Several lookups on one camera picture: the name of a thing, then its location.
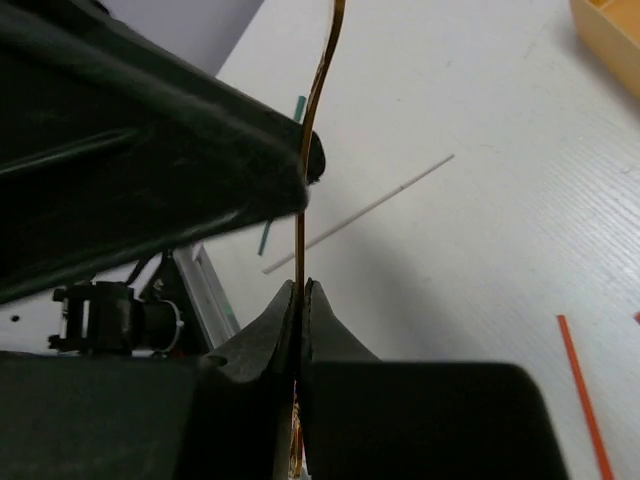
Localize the aluminium table frame rail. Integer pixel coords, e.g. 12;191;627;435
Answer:
173;244;241;350

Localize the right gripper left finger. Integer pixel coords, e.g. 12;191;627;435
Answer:
1;282;294;479

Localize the orange chopstick lower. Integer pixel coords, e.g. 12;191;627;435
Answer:
556;314;614;480

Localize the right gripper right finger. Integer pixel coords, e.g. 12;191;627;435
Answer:
299;280;568;479

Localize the yellow paper box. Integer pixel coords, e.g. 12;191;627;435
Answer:
569;0;639;98

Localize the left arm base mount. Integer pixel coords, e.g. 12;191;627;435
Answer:
48;250;213;358

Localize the teal chopstick left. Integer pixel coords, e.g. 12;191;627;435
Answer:
255;95;307;257

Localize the gold fork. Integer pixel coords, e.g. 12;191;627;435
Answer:
287;0;349;480

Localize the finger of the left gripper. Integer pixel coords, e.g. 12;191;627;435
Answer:
306;131;326;185
1;1;308;303

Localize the white chopstick left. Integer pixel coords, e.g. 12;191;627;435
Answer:
261;153;456;275

